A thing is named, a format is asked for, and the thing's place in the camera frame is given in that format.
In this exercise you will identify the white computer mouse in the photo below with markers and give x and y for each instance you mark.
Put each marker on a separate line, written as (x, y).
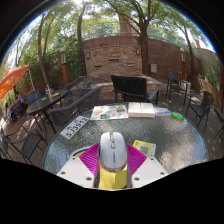
(113, 150)

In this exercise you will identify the colourful picture booklet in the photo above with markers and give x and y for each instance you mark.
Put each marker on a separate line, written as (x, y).
(109, 112)

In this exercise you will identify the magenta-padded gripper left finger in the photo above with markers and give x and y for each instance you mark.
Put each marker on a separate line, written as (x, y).
(75, 168)

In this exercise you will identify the white licence plate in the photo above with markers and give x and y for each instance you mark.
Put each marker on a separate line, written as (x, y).
(74, 127)

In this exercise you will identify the white wall box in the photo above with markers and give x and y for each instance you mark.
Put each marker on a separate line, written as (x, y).
(153, 68)

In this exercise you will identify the orange parasol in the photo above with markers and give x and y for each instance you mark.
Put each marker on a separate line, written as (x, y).
(11, 78)

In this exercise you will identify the dark round patio table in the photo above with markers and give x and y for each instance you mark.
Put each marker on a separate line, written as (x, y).
(46, 100)

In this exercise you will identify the dark blue slatted chair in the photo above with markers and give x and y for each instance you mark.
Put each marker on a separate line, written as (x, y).
(175, 78)

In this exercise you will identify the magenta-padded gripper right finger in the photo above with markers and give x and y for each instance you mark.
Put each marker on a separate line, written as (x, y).
(146, 168)

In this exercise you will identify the yellow bird-shaped mouse pad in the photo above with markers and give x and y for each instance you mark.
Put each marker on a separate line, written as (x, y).
(113, 180)

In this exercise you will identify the black slatted chair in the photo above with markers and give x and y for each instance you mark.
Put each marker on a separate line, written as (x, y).
(130, 86)

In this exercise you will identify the blue patio chair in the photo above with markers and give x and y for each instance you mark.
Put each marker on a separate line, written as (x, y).
(33, 96)

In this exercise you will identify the small white blue box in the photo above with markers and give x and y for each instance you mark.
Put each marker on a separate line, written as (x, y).
(162, 111)

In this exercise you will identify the white book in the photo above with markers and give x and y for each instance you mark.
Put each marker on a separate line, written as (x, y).
(141, 109)

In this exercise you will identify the small yellow card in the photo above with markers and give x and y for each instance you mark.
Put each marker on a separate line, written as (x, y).
(145, 148)

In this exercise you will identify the green marker pen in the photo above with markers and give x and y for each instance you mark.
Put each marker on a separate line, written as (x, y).
(177, 116)

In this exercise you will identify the person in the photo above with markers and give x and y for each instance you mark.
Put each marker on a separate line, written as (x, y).
(20, 98)

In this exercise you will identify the dark wicker chair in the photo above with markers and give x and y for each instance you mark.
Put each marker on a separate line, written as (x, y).
(75, 84)
(78, 106)

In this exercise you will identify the wall lantern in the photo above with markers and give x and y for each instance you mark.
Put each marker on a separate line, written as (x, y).
(88, 55)
(138, 51)

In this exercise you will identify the forked tree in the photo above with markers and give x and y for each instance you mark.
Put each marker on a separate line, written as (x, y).
(144, 50)

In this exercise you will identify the brown lamp post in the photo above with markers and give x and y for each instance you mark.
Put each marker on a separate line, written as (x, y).
(64, 70)
(182, 63)

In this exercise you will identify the black mesh chair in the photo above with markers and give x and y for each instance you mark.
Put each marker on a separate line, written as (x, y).
(206, 100)

